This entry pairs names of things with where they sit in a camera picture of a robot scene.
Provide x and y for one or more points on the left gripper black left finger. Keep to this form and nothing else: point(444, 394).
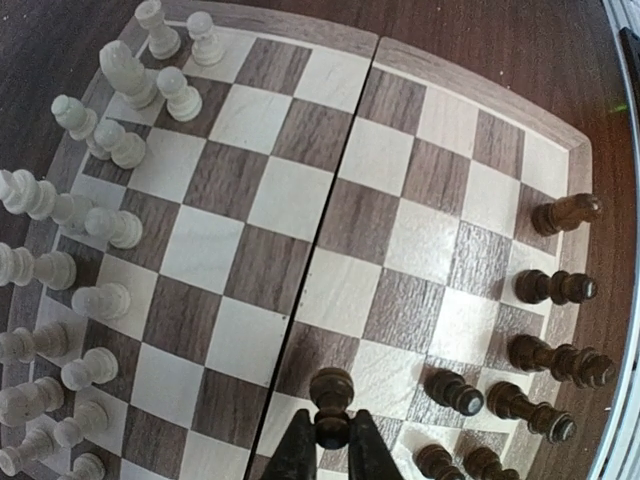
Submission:
point(295, 456)

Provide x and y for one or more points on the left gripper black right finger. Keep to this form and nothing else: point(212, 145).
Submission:
point(368, 456)

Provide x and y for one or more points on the black pawn file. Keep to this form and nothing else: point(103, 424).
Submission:
point(434, 462)
point(332, 391)
point(449, 389)

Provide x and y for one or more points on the black chess piece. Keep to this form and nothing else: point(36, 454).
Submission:
point(566, 213)
point(507, 401)
point(484, 464)
point(586, 368)

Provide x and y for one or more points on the wooden chess board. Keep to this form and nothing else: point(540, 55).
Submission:
point(339, 200)

